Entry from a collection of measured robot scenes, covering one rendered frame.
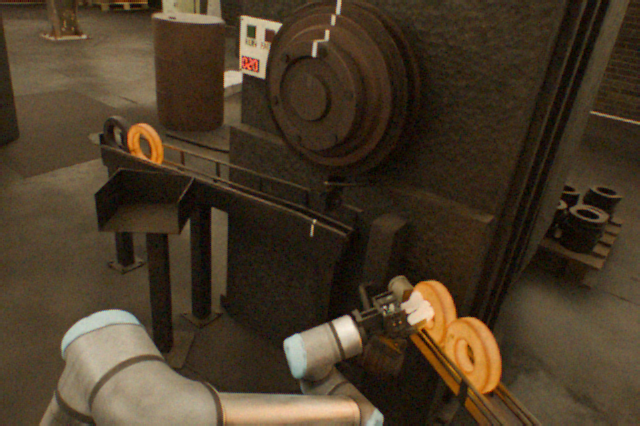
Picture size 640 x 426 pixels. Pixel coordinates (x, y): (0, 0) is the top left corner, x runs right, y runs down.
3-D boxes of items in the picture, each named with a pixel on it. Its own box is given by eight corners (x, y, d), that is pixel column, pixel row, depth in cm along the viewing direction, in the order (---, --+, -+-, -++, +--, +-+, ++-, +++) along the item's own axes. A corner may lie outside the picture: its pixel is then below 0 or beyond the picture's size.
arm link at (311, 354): (285, 355, 116) (277, 332, 109) (333, 336, 118) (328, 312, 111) (297, 389, 109) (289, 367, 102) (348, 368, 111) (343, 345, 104)
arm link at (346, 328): (348, 366, 109) (333, 337, 117) (367, 358, 110) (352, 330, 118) (341, 340, 105) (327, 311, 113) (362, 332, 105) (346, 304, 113)
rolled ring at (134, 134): (151, 178, 200) (158, 176, 203) (161, 144, 189) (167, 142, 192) (124, 151, 205) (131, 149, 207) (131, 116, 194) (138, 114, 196)
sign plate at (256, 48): (243, 70, 168) (245, 15, 159) (301, 88, 155) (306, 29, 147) (238, 71, 166) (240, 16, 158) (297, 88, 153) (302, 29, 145)
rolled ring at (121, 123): (126, 121, 199) (133, 120, 201) (99, 114, 208) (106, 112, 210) (132, 163, 206) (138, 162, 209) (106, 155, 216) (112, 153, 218)
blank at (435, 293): (426, 269, 121) (415, 270, 120) (462, 302, 108) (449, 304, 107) (417, 320, 127) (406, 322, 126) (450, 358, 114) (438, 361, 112)
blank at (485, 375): (462, 303, 108) (449, 305, 107) (508, 346, 94) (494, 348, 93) (450, 359, 113) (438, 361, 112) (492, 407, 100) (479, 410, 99)
